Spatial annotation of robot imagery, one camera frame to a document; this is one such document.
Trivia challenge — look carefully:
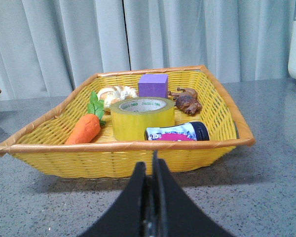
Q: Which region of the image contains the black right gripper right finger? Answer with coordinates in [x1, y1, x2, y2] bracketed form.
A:
[152, 151, 232, 237]

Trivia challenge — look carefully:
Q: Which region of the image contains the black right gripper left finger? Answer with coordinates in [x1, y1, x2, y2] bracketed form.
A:
[81, 162, 146, 237]

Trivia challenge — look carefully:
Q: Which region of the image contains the yellow packing tape roll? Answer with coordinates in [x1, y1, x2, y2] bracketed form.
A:
[111, 97, 175, 141]

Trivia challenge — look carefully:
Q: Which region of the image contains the small blue-capped jar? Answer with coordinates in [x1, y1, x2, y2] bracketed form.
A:
[145, 121, 210, 141]

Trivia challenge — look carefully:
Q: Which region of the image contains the orange toy carrot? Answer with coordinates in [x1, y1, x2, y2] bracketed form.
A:
[64, 91, 107, 145]

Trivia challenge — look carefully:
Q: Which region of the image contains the yellow woven basket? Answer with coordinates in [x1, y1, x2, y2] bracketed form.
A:
[0, 65, 255, 178]

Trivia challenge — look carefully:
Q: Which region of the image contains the brown toy animal figure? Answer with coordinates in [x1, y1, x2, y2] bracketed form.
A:
[168, 87, 202, 115]

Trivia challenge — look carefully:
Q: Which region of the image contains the toy bread roll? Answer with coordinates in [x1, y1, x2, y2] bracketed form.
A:
[98, 85, 139, 112]

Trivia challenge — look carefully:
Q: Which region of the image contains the purple foam block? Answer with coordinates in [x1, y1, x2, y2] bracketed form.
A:
[138, 74, 168, 98]

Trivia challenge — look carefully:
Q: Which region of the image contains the pale grey curtain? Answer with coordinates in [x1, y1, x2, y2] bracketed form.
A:
[0, 0, 295, 100]

